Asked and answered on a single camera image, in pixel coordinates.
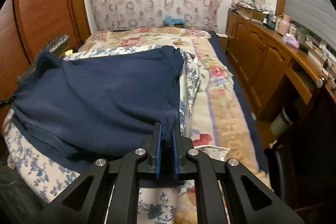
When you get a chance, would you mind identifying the pink floral beige blanket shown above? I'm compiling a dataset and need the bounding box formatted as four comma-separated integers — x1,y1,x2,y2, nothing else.
79,27,272,224

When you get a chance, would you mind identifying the wooden sideboard cabinet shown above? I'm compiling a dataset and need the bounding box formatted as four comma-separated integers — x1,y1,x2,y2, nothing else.
226,11,335,121

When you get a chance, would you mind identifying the grey cylindrical bin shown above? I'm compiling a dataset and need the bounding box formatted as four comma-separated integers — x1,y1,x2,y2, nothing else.
270,108,293,136

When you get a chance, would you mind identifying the brown louvered wardrobe door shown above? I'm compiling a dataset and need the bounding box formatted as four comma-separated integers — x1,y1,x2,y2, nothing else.
1,0,91,100

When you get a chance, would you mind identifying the lilac cloth on sideboard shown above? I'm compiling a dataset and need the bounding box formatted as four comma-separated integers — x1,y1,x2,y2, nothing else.
282,34,299,49

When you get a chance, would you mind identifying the yellow plush toy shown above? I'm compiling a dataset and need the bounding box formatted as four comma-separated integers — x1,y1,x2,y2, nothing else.
64,50,73,56

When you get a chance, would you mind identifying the pink bottle on sideboard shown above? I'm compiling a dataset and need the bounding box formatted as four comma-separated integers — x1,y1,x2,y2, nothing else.
278,15,290,36

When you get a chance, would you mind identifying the light blue cloth bundle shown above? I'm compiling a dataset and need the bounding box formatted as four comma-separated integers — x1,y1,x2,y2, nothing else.
163,15,185,28

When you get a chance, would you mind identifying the navy blue printed t-shirt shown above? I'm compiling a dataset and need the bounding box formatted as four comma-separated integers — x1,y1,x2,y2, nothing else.
11,45,185,188

